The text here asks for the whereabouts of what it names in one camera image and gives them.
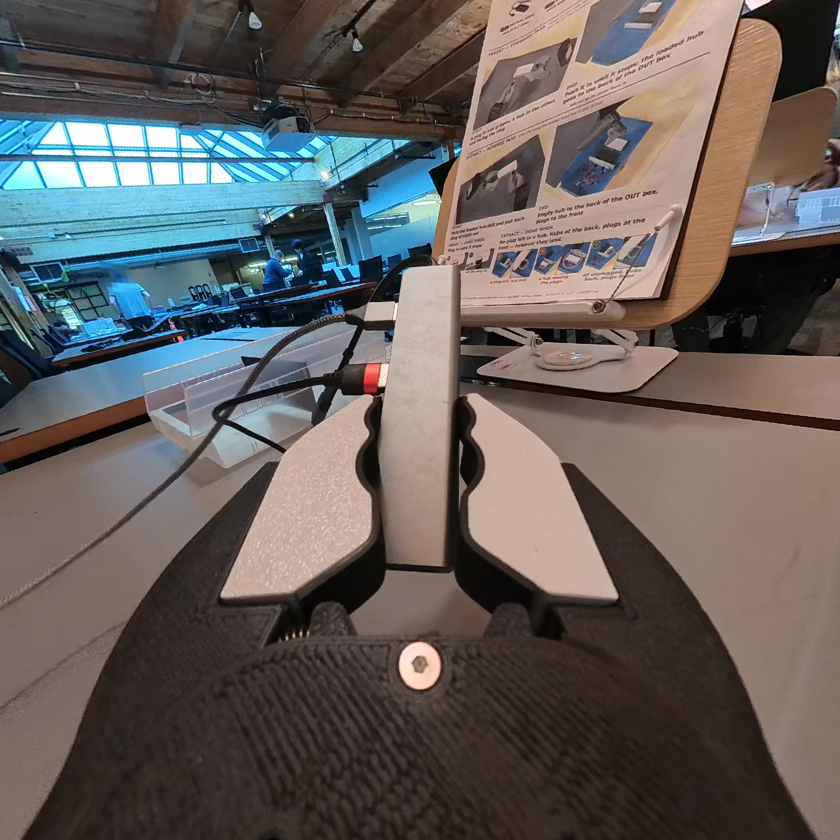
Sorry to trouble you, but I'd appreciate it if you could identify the grey usb hub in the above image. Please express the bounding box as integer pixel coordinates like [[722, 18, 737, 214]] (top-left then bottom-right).
[[378, 266, 462, 571]]

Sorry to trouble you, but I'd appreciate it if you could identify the printed instruction sheet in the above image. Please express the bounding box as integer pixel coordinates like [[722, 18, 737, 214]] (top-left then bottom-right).
[[448, 0, 746, 299]]

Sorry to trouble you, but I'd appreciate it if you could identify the wooden document stand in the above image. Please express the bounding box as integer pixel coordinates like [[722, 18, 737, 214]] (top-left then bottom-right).
[[764, 87, 839, 191]]

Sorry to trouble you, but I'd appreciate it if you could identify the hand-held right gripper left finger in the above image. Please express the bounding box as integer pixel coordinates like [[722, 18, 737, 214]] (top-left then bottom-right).
[[220, 394, 385, 608]]

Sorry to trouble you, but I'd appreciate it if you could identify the long wooden table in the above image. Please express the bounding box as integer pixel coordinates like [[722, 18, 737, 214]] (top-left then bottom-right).
[[177, 282, 378, 329]]

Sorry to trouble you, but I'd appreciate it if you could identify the clear plastic bin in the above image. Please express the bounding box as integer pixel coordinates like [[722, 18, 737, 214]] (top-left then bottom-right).
[[142, 325, 368, 468]]

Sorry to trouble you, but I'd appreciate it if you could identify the white ceiling projector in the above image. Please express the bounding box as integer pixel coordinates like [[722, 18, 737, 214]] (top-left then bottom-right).
[[262, 117, 311, 153]]

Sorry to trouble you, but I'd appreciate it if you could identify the black red-banded usb cable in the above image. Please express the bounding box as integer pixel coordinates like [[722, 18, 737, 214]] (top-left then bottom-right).
[[211, 362, 390, 455]]

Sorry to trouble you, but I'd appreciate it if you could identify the grey braided usb cable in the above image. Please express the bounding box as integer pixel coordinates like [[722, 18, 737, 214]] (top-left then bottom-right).
[[0, 301, 399, 611]]

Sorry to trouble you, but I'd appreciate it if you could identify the group of black office chairs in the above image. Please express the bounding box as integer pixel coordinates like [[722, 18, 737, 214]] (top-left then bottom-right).
[[328, 243, 434, 290]]

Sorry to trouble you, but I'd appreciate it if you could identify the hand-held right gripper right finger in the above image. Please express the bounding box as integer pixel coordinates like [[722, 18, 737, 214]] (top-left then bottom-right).
[[454, 392, 619, 608]]

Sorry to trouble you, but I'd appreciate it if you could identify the skylight window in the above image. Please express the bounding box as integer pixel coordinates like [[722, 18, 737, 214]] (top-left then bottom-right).
[[0, 120, 342, 191]]

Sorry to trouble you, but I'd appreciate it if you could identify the instruction sheet on wooden stand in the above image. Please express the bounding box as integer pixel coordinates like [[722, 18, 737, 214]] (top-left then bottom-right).
[[433, 18, 782, 395]]

